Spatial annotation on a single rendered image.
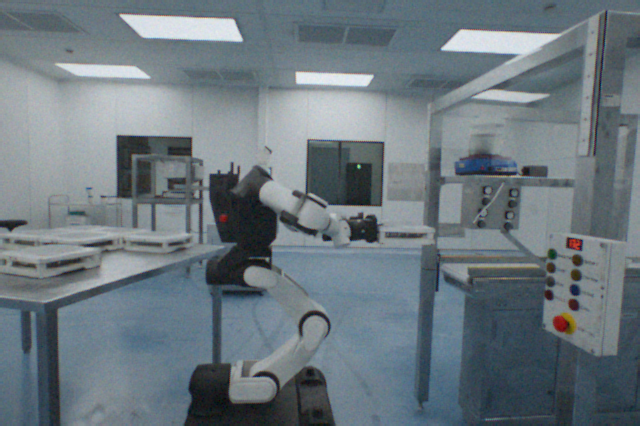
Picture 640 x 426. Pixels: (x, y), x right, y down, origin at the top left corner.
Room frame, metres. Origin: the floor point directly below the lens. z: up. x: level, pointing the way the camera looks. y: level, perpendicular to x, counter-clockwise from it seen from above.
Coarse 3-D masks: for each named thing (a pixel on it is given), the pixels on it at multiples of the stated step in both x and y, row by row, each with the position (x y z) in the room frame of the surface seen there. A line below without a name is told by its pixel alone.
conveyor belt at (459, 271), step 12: (444, 264) 1.86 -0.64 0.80; (456, 264) 1.86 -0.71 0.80; (468, 264) 1.87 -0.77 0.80; (480, 264) 1.87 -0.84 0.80; (492, 264) 1.88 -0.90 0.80; (504, 264) 1.89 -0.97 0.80; (516, 264) 1.90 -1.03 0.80; (528, 264) 1.90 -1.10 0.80; (636, 264) 1.99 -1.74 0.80; (456, 276) 1.70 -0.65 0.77; (468, 276) 1.62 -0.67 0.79; (480, 276) 1.63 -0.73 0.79; (492, 276) 1.63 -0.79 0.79; (504, 276) 1.64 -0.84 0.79; (516, 276) 1.65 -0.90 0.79; (528, 276) 1.66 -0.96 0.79; (540, 276) 1.66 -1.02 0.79; (624, 276) 1.72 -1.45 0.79; (636, 276) 1.73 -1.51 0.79
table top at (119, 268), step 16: (0, 240) 2.05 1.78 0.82; (112, 256) 1.70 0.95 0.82; (128, 256) 1.72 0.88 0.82; (144, 256) 1.73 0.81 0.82; (160, 256) 1.74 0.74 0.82; (176, 256) 1.75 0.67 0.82; (192, 256) 1.77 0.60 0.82; (208, 256) 1.90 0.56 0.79; (80, 272) 1.38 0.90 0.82; (96, 272) 1.39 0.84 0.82; (112, 272) 1.40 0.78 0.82; (128, 272) 1.41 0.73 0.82; (144, 272) 1.43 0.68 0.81; (160, 272) 1.53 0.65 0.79; (0, 288) 1.15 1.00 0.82; (16, 288) 1.15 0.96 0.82; (32, 288) 1.16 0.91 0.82; (48, 288) 1.16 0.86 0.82; (64, 288) 1.17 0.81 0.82; (80, 288) 1.17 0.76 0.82; (96, 288) 1.21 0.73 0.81; (112, 288) 1.28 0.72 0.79; (0, 304) 1.07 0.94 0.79; (16, 304) 1.06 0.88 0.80; (32, 304) 1.04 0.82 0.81; (48, 304) 1.04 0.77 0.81; (64, 304) 1.09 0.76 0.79
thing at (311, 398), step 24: (192, 384) 1.54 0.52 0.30; (216, 384) 1.54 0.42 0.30; (288, 384) 1.80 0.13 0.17; (312, 384) 1.77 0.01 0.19; (192, 408) 1.54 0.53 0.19; (216, 408) 1.55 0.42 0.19; (240, 408) 1.59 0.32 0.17; (264, 408) 1.59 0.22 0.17; (288, 408) 1.60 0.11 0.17; (312, 408) 1.54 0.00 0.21
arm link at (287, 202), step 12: (264, 192) 1.31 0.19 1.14; (276, 192) 1.28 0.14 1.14; (288, 192) 1.26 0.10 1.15; (300, 192) 1.24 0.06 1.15; (264, 204) 1.34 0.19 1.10; (276, 204) 1.26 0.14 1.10; (288, 204) 1.23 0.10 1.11; (300, 204) 1.24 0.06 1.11; (324, 204) 1.24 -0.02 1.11; (288, 216) 1.23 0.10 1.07; (300, 228) 1.22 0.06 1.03
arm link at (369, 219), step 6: (366, 216) 1.60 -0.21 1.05; (372, 216) 1.58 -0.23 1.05; (360, 222) 1.52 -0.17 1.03; (366, 222) 1.55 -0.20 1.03; (372, 222) 1.57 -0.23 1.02; (360, 228) 1.50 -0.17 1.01; (366, 228) 1.52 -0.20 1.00; (372, 228) 1.57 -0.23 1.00; (360, 234) 1.50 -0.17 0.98; (366, 234) 1.55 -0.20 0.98; (372, 234) 1.57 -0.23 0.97; (366, 240) 1.60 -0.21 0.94; (372, 240) 1.57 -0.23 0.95
